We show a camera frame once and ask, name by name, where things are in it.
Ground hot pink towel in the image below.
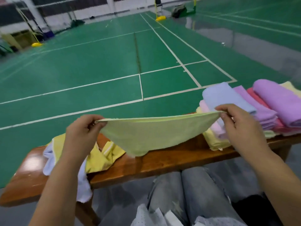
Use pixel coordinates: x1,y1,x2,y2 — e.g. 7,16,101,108
247,88,301,137

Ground light pink towel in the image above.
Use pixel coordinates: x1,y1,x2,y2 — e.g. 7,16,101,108
199,100,229,141

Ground light blue towel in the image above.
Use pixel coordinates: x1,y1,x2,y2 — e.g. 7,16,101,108
42,141,94,204

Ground person's left hand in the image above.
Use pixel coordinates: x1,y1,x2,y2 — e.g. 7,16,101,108
61,114,108,163

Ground person's grey trousers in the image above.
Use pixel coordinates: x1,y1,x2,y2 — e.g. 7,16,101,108
146,166,245,226

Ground person's right hand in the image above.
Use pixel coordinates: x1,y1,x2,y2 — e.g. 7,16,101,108
215,103,272,163

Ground yellow white striped cloth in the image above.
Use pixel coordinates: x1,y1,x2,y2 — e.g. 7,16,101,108
101,141,127,170

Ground person's right forearm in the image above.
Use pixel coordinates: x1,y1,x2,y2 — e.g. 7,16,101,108
247,150,301,226

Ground yellow wooden stand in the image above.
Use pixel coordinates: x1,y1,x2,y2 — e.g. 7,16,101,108
0,34,23,52

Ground yellow green towel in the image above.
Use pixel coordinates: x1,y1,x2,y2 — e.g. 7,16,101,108
96,110,223,157

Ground black sports bag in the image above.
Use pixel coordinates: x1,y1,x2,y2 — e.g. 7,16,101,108
172,4,196,18

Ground brown wooden bench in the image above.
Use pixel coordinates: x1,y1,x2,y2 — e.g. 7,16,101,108
0,132,301,226

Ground pale yellow towel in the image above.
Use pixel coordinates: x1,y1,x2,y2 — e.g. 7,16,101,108
280,81,301,98
196,107,231,152

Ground person's left forearm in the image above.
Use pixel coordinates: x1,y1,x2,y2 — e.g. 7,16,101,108
28,155,90,226

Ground white blue towel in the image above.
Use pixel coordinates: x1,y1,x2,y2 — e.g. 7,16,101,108
202,82,258,127

